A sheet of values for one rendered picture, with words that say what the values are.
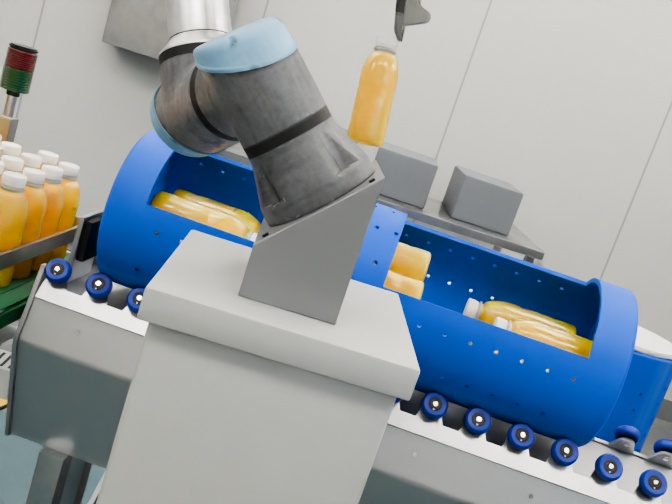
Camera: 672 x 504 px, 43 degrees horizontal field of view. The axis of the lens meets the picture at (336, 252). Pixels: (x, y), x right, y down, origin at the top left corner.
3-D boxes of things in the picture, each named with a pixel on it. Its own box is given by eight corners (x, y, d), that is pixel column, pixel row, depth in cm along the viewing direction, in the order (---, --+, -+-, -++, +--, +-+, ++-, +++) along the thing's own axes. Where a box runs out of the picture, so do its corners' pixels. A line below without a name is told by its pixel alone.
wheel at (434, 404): (452, 396, 141) (450, 399, 143) (426, 386, 141) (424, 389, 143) (444, 421, 139) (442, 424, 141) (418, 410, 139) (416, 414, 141)
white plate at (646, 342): (693, 366, 199) (691, 371, 199) (667, 335, 226) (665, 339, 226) (578, 325, 201) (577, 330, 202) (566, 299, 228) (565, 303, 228)
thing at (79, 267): (74, 286, 151) (92, 220, 148) (62, 281, 151) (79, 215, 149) (97, 274, 161) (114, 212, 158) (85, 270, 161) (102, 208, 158)
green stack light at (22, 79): (20, 94, 185) (25, 72, 184) (-7, 85, 186) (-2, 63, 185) (34, 94, 192) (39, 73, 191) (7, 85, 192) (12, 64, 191)
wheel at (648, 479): (671, 473, 139) (666, 475, 141) (644, 464, 139) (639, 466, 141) (667, 500, 137) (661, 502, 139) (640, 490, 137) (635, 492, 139)
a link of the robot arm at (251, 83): (276, 135, 97) (218, 26, 94) (219, 160, 108) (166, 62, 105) (346, 95, 104) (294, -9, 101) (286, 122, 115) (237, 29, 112)
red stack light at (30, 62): (25, 72, 184) (29, 54, 183) (-2, 62, 185) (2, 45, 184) (39, 72, 191) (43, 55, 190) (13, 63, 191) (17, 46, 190)
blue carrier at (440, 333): (589, 473, 135) (656, 306, 131) (78, 290, 140) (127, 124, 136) (561, 418, 163) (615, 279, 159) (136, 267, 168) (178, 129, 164)
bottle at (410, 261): (420, 293, 151) (320, 259, 152) (432, 255, 152) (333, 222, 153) (423, 289, 144) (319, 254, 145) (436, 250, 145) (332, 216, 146)
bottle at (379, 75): (380, 148, 154) (403, 45, 153) (342, 139, 155) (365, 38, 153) (383, 150, 161) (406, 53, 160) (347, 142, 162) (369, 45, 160)
